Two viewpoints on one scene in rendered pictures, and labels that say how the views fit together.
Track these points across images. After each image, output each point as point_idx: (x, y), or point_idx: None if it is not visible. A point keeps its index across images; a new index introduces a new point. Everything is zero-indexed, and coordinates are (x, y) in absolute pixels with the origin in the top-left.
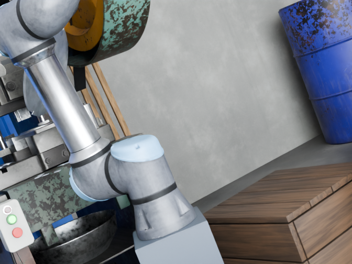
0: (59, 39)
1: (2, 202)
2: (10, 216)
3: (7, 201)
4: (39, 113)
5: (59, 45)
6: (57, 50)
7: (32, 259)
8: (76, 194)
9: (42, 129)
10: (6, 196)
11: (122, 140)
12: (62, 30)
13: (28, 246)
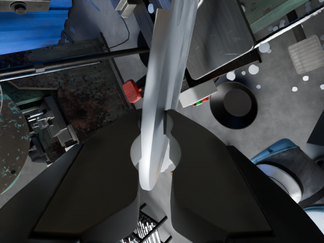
0: (182, 16)
1: (186, 97)
2: (197, 105)
3: (190, 101)
4: (188, 54)
5: (186, 9)
6: (185, 23)
7: (217, 76)
8: (252, 31)
9: (203, 76)
10: (183, 79)
11: (316, 213)
12: (179, 5)
13: (212, 78)
